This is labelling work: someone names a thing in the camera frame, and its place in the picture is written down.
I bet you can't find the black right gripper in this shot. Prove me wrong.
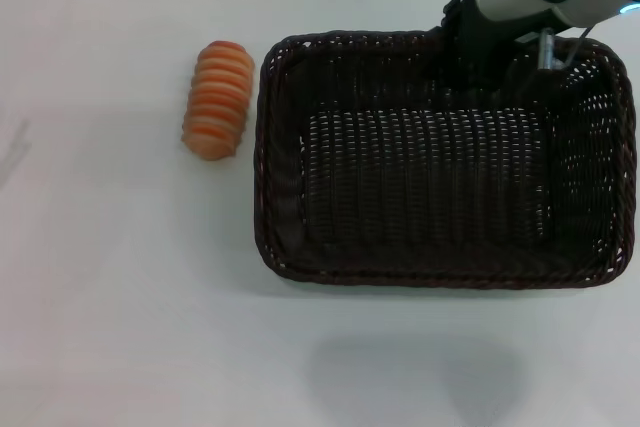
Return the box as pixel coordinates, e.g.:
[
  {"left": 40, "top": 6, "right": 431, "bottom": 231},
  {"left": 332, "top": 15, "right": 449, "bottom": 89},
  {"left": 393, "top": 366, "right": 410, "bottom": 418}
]
[{"left": 427, "top": 0, "right": 545, "bottom": 93}]

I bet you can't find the dark brown woven basket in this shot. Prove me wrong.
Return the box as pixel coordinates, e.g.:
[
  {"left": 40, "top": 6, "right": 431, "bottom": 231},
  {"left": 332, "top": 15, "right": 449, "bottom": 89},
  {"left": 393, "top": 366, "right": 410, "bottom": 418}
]
[{"left": 253, "top": 30, "right": 639, "bottom": 290}]

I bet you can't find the orange striped bread roll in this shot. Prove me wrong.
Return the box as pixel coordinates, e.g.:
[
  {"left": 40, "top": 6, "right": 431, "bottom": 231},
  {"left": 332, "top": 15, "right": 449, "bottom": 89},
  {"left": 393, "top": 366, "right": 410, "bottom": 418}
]
[{"left": 180, "top": 40, "right": 256, "bottom": 162}]

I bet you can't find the thin right arm cable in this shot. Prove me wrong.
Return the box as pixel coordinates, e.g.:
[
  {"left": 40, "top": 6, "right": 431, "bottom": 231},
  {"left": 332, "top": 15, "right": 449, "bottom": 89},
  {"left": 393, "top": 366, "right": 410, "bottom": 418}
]
[{"left": 562, "top": 24, "right": 599, "bottom": 68}]

